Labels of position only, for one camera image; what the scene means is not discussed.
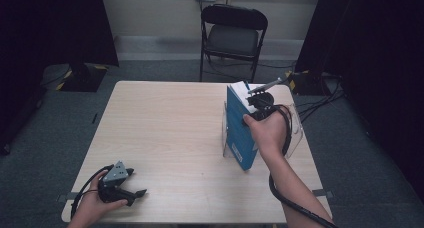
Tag grey tape strip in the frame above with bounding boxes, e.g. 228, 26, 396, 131
312, 188, 334, 198
57, 191, 79, 203

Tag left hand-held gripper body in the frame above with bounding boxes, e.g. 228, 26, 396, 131
97, 160, 134, 204

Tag black floor cables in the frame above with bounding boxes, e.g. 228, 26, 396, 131
296, 73, 346, 124

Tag clear acrylic book rack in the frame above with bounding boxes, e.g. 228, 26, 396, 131
221, 101, 304, 161

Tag person's left hand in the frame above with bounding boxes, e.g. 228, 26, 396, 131
68, 170, 129, 228

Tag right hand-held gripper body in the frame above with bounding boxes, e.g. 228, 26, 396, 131
248, 77, 284, 121

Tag left hand-held gripper cable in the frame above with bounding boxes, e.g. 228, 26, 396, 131
70, 164, 114, 220

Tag right hand-held gripper cable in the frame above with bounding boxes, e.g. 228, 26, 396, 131
268, 104, 338, 228

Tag hand-held gripper cable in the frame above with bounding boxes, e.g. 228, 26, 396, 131
70, 164, 114, 220
268, 104, 338, 228

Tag black stand base yellow stripes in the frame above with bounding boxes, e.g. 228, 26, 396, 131
41, 61, 109, 93
284, 69, 331, 96

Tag black folding chair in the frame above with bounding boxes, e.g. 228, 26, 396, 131
199, 3, 269, 84

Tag black curtain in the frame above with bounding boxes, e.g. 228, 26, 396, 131
0, 0, 120, 156
294, 0, 424, 202

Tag blue book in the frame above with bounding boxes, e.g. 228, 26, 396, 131
225, 81, 259, 172

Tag person's right hand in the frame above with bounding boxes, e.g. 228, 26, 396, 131
242, 109, 289, 161

